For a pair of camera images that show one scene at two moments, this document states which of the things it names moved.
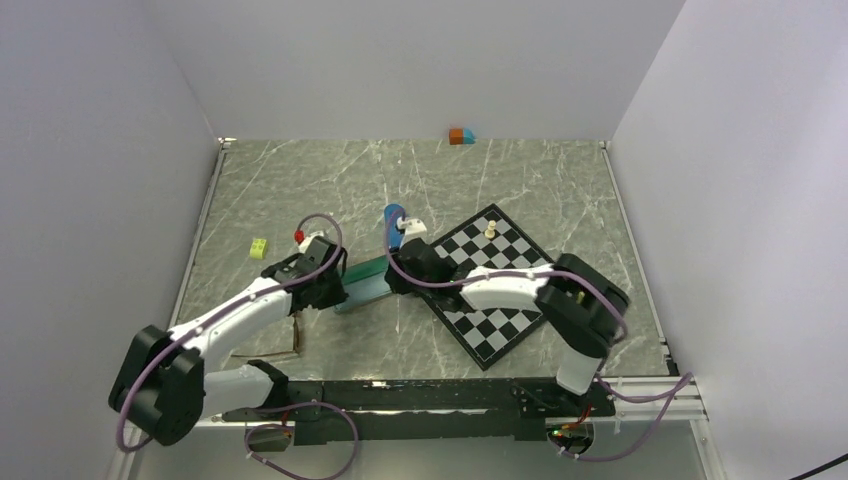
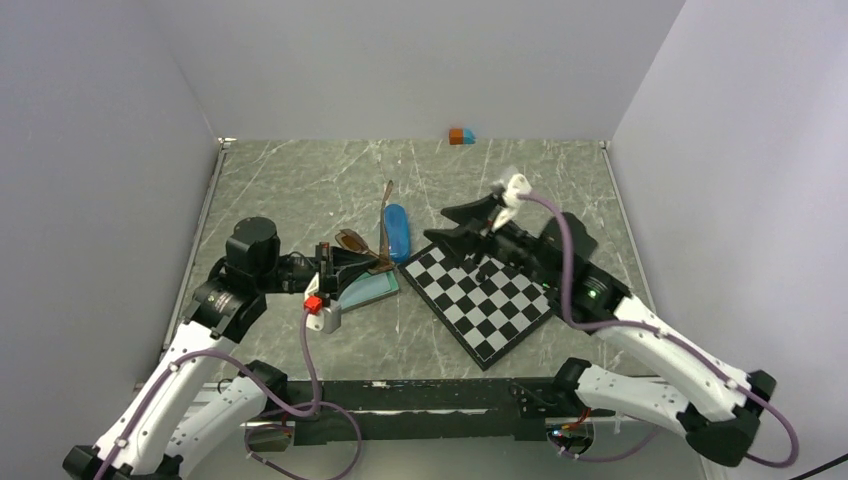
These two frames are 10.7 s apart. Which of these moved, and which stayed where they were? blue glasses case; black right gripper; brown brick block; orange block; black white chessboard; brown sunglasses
Moved: brown brick block; black right gripper; brown sunglasses
Stayed: black white chessboard; blue glasses case; orange block
